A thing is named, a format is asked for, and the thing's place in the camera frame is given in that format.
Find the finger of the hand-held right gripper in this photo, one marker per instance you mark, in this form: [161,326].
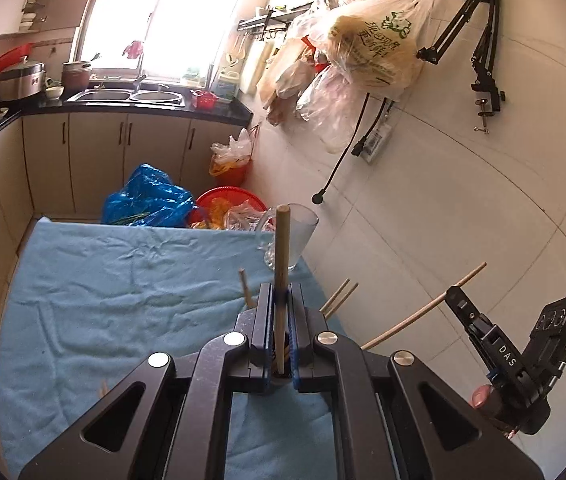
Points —
[463,305]

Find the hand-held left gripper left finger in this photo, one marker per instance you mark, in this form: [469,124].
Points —
[264,325]

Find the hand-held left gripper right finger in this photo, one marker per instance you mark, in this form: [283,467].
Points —
[299,325]

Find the long wooden chopstick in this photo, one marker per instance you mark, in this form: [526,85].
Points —
[282,260]
[413,319]

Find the person's right hand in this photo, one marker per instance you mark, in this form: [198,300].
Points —
[481,397]

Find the clear glass cup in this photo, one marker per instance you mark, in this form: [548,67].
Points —
[300,235]

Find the large red basin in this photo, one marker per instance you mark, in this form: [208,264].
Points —
[223,195]

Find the blue table cloth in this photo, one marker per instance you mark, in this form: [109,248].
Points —
[113,310]

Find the red waste bin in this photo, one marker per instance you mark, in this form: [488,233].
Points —
[233,175]

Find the blue plastic bag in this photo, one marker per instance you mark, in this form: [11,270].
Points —
[148,195]

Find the white badge card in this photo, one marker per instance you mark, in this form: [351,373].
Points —
[378,145]

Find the black kitchen countertop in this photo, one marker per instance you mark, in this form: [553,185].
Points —
[213,112]

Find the red plastic basket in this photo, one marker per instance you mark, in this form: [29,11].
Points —
[205,100]

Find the beige base cabinets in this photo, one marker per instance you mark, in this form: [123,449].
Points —
[93,160]

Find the white detergent bottle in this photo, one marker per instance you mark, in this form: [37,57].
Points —
[225,85]

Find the cluster of clear plastic bags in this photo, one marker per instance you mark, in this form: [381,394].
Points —
[288,75]

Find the white cutting board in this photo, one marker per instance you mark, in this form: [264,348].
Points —
[250,70]

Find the large printed plastic bag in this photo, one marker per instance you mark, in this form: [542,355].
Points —
[378,55]

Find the steel faucet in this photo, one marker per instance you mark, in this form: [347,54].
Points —
[138,80]

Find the steel double sink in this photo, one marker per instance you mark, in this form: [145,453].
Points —
[108,95]

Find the pink cloth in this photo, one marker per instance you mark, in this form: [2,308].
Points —
[134,49]

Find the brown cooking pot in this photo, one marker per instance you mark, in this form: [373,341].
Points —
[77,77]

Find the white bowl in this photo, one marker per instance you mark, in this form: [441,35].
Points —
[55,92]

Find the kitchen window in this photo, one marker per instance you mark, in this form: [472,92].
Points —
[178,10]

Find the steel rice cooker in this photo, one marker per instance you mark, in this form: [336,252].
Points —
[20,82]

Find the small red basin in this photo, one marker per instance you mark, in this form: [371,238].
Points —
[10,57]

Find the black wall shelf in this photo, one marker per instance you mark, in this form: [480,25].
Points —
[263,22]

